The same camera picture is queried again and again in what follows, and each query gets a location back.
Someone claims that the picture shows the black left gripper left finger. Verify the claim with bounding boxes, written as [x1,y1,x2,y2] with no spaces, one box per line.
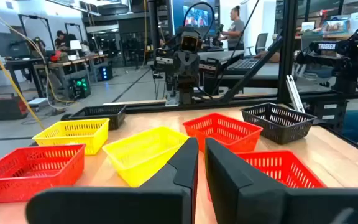
[25,137,200,224]

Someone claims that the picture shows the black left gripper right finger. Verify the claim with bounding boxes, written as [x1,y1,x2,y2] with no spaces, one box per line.
[204,138,358,224]

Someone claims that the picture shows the red plastic slotted basket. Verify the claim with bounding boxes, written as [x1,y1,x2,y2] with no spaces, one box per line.
[182,112,264,154]
[206,150,327,203]
[0,143,86,203]

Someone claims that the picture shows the yellow plastic slotted basket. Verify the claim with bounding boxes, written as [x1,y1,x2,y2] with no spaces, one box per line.
[32,118,111,156]
[102,125,190,188]

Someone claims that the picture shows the black plastic slotted basket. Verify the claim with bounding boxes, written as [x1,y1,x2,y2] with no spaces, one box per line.
[240,102,318,146]
[60,104,127,131]

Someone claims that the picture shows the silver mounting plate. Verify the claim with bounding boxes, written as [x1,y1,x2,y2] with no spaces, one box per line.
[165,91,180,108]

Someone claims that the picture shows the large display screen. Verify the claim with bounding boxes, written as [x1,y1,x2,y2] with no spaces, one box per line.
[181,4,211,29]

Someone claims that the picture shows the black computer keyboard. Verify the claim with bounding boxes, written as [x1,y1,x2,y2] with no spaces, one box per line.
[224,57,261,72]

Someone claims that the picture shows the person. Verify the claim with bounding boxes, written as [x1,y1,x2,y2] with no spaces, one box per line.
[53,30,78,53]
[219,5,246,52]

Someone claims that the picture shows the grey office chair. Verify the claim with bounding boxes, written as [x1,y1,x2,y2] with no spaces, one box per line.
[246,32,270,58]

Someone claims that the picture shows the computer tower blue lights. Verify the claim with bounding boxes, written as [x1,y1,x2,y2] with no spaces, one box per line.
[99,63,114,82]

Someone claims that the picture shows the grey desk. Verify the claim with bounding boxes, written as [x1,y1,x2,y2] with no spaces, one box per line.
[203,60,281,94]

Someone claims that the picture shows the computer tower green lights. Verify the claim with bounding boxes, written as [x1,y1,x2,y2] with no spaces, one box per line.
[68,75,92,100]

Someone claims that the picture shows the silver aluminium bar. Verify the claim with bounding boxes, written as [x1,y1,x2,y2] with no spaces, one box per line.
[285,74,306,114]

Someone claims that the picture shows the black control box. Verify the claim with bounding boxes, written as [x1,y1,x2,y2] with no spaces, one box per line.
[303,99,349,126]

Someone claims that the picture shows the black and red case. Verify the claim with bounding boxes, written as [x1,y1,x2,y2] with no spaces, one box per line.
[0,92,29,121]

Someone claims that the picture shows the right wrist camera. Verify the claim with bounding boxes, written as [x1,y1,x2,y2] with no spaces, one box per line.
[178,30,203,52]

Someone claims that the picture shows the yellow hanging cable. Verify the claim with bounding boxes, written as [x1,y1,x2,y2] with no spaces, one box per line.
[0,28,45,131]

